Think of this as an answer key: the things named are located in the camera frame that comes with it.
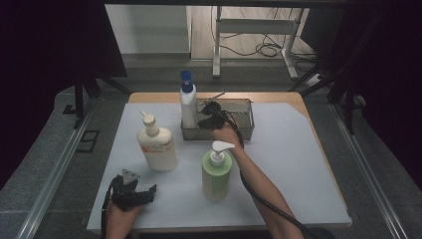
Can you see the dark curtain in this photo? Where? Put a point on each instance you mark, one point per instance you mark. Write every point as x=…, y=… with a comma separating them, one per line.
x=391, y=83
x=40, y=66

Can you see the person's right hand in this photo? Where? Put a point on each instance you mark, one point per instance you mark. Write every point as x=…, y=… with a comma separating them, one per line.
x=227, y=136

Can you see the metal mesh basket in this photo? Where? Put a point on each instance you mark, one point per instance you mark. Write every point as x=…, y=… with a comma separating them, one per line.
x=246, y=127

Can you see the white bottle with blue pump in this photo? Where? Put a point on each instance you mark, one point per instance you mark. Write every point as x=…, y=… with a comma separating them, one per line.
x=188, y=106

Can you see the aluminium rail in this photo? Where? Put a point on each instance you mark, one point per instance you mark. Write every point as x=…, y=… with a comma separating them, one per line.
x=53, y=179
x=368, y=172

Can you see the black metal stand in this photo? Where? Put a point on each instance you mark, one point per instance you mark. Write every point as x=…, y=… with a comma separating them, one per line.
x=79, y=99
x=348, y=106

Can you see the cream pump bottle orange label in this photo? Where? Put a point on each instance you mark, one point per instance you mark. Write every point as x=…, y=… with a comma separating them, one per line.
x=159, y=156

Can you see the person's left hand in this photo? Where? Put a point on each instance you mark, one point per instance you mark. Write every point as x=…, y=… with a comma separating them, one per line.
x=121, y=219

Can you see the white cabinet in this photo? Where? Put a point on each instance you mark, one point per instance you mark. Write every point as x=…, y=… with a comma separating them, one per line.
x=149, y=30

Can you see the white power strip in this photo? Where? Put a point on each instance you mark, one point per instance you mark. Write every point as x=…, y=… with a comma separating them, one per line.
x=313, y=80

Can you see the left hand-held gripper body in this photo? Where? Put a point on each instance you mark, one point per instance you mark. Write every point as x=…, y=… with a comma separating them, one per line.
x=124, y=195

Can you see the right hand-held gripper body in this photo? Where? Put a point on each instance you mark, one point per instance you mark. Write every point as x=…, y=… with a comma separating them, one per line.
x=217, y=116

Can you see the green pump bottle white nozzle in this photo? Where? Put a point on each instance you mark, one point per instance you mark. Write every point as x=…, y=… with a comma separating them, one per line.
x=215, y=179

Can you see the white desk frame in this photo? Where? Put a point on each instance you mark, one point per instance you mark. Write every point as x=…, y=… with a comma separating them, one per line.
x=255, y=26

